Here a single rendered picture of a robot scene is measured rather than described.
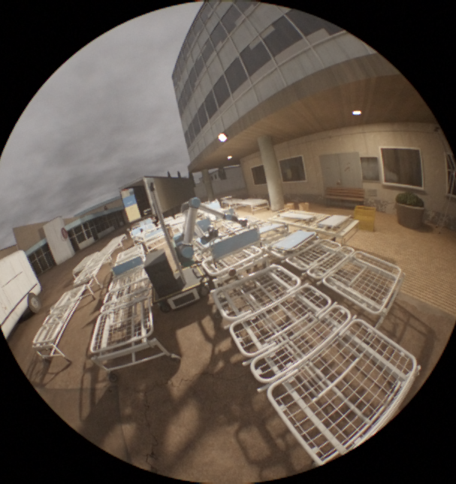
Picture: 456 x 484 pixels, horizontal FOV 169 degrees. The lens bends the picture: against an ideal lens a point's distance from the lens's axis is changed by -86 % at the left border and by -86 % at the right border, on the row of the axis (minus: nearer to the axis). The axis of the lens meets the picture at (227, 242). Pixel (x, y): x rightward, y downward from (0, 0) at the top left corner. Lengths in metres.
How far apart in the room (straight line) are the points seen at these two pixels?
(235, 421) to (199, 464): 0.56
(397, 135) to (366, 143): 1.40
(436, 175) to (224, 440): 7.38
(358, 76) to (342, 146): 4.06
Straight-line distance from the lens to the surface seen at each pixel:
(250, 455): 1.59
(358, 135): 6.93
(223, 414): 1.61
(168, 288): 2.31
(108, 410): 2.28
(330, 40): 4.87
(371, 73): 3.72
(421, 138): 6.83
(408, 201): 5.59
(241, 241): 2.01
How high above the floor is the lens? 1.55
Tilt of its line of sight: 21 degrees down
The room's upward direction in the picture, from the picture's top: 14 degrees counter-clockwise
